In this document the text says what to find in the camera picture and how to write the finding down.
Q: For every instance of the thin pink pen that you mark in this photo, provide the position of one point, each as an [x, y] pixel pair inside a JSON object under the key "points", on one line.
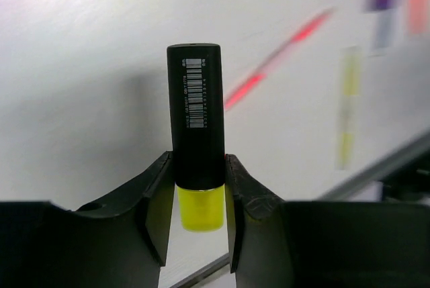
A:
{"points": [[272, 60]]}

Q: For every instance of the thin yellow pen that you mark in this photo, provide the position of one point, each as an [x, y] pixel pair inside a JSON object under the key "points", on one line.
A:
{"points": [[349, 92]]}

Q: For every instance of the yellow cap black highlighter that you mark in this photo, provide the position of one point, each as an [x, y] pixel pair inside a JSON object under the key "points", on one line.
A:
{"points": [[197, 131]]}

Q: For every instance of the thin blue pen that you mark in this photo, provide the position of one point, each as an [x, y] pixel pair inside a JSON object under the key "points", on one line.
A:
{"points": [[384, 32]]}

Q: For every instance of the aluminium table edge rail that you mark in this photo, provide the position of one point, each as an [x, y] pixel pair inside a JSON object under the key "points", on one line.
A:
{"points": [[401, 177]]}

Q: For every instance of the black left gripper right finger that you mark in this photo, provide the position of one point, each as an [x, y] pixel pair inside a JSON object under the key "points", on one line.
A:
{"points": [[278, 243]]}

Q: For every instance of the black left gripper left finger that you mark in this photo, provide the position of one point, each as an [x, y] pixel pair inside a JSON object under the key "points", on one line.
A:
{"points": [[118, 240]]}

